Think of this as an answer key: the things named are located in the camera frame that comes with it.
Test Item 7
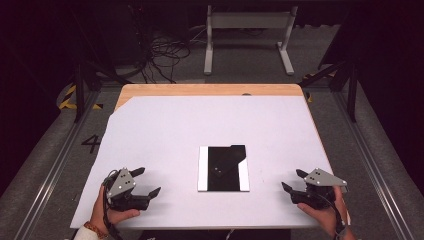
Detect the white metal stand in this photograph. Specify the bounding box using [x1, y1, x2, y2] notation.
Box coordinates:
[203, 4, 299, 76]

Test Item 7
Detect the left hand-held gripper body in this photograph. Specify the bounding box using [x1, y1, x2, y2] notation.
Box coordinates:
[105, 167, 151, 212]

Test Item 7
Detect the black metal stand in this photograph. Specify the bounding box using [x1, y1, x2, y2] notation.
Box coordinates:
[299, 59, 360, 123]
[71, 59, 134, 123]

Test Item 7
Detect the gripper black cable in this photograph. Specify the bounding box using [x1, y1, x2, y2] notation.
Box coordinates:
[318, 192, 345, 228]
[101, 169, 123, 240]

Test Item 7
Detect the person's right hand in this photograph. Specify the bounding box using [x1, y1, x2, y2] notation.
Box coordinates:
[297, 185, 349, 237]

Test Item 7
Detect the tangle of black cables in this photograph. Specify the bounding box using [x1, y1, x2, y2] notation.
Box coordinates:
[128, 26, 201, 84]

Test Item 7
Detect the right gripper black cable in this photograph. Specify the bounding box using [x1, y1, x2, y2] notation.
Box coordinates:
[318, 192, 345, 228]

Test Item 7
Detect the black photo frame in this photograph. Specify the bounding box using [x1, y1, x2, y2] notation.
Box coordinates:
[197, 144, 251, 193]

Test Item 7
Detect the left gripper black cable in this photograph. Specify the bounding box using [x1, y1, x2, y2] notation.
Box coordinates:
[101, 169, 123, 240]

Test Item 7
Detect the beaded bracelet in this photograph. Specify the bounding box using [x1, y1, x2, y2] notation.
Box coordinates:
[83, 220, 110, 240]

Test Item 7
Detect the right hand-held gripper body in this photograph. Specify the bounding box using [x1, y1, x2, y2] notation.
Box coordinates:
[291, 168, 348, 210]

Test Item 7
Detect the white sleeve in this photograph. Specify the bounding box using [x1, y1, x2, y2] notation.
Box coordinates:
[73, 226, 103, 240]

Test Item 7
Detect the person's left hand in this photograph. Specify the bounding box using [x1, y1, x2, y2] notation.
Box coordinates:
[89, 184, 141, 232]

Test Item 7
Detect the yellow black hazard tape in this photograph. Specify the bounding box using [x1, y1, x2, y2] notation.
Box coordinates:
[58, 84, 104, 111]

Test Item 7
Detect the aluminium floor rail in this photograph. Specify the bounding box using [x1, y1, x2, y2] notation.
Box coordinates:
[333, 89, 416, 240]
[13, 89, 101, 240]

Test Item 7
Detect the person's dark clothing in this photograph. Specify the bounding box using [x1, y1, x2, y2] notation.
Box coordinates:
[139, 229, 292, 240]

